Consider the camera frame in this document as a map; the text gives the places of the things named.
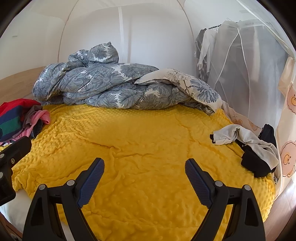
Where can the pink garment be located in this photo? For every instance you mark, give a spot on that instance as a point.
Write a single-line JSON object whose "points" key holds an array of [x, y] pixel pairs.
{"points": [[42, 117]]}

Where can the red blue green striped sweater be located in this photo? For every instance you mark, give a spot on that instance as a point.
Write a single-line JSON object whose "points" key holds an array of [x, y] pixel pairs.
{"points": [[11, 120]]}

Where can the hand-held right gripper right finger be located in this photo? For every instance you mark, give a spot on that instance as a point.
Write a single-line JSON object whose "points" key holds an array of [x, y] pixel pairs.
{"points": [[197, 183]]}

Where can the white mosquito net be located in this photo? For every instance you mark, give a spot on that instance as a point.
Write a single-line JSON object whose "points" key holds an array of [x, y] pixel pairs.
{"points": [[261, 23]]}

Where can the grey floral duvet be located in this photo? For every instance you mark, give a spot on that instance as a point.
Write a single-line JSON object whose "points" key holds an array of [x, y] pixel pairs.
{"points": [[104, 81]]}

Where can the white bed sheet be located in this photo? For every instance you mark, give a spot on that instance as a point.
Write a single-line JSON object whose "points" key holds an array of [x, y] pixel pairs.
{"points": [[9, 208]]}

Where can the wooden headboard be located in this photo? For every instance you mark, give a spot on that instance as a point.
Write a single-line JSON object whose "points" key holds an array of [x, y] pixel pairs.
{"points": [[18, 81]]}

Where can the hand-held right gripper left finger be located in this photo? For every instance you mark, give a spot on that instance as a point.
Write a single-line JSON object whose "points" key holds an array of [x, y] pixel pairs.
{"points": [[91, 183]]}

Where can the hanging grey garment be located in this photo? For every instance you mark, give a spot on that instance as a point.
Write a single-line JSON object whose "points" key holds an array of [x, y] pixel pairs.
{"points": [[199, 46]]}

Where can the black lace garment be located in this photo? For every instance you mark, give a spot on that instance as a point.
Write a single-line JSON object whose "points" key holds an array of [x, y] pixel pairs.
{"points": [[268, 135]]}

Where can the blue denim garment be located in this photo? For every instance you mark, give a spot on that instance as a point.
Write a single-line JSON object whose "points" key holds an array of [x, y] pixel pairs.
{"points": [[37, 129]]}

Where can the black and white garment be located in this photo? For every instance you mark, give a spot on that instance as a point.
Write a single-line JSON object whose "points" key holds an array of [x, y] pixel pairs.
{"points": [[226, 134]]}

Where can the translucent clothes rack cover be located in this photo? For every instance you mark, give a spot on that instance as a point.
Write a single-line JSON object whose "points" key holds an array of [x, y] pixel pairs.
{"points": [[242, 69]]}

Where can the cartoon print net curtain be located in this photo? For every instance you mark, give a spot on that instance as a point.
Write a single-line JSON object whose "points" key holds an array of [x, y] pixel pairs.
{"points": [[286, 115]]}

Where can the hanging white shirt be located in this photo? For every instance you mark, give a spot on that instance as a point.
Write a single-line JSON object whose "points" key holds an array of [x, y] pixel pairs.
{"points": [[208, 46]]}

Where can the yellow dotted blanket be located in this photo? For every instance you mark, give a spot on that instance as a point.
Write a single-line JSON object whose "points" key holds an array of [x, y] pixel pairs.
{"points": [[143, 139]]}

